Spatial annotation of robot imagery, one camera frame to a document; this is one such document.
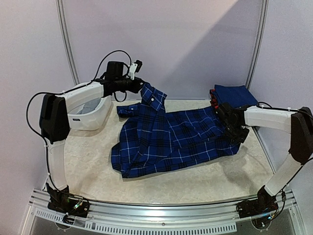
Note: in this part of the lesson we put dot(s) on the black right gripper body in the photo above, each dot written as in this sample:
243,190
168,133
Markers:
220,113

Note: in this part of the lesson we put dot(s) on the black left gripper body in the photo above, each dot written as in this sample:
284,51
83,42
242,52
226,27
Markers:
122,86

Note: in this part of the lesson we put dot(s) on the blue plaid shirt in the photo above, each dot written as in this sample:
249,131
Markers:
153,140

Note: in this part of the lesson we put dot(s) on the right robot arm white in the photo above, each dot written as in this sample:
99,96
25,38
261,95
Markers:
286,134

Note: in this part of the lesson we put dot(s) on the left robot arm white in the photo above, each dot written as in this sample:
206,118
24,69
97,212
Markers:
55,129

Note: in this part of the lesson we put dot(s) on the white plastic laundry basket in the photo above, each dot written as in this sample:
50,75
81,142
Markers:
87,109

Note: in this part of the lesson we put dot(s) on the red black folded garment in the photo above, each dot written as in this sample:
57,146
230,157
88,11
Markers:
214,99

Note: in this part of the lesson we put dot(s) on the left wall aluminium profile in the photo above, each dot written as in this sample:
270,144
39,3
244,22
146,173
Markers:
66,41

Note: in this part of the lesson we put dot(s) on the wall aluminium profile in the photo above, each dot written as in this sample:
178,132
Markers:
258,42
66,41

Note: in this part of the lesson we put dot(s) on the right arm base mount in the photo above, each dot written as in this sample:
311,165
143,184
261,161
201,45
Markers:
261,212

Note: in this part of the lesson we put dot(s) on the right wall aluminium profile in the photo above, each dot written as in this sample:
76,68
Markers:
258,42

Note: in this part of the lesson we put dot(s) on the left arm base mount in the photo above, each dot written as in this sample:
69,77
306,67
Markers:
67,203

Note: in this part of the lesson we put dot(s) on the aluminium front rail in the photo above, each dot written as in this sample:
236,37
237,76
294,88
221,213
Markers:
218,218

